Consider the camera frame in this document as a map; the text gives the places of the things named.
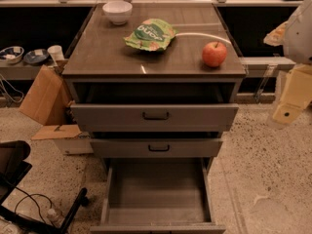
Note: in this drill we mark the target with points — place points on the grey middle drawer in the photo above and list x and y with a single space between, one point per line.
156 147

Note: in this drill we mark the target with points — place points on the black chair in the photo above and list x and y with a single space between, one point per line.
13 169

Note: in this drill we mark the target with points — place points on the white ceramic bowl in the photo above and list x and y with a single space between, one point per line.
118 12

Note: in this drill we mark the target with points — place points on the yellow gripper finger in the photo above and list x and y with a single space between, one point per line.
295 96
277 36

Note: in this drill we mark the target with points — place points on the green rice chip bag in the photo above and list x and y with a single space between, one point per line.
152 35

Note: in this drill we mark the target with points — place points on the blue patterned bowl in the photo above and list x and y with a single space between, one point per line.
12 55

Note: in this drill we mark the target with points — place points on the low grey shelf left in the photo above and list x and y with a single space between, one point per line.
23 71

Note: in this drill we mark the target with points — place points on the grey drawer cabinet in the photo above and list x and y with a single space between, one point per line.
104 70

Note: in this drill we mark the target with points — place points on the grey drawer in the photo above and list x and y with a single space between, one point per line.
155 117
157 196
156 147

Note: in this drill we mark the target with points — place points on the grey bottom drawer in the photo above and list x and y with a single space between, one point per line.
157 196

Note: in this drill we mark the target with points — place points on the grey top drawer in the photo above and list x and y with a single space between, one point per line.
155 117

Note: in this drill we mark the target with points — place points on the dark blue small bowl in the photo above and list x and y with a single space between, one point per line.
36 57

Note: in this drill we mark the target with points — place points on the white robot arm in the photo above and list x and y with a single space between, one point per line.
295 36

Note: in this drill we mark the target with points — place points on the white paper cup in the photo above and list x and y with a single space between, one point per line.
56 53

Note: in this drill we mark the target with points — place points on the brown cardboard box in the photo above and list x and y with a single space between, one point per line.
47 103

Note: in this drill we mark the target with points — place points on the red apple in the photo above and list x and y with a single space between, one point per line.
214 54

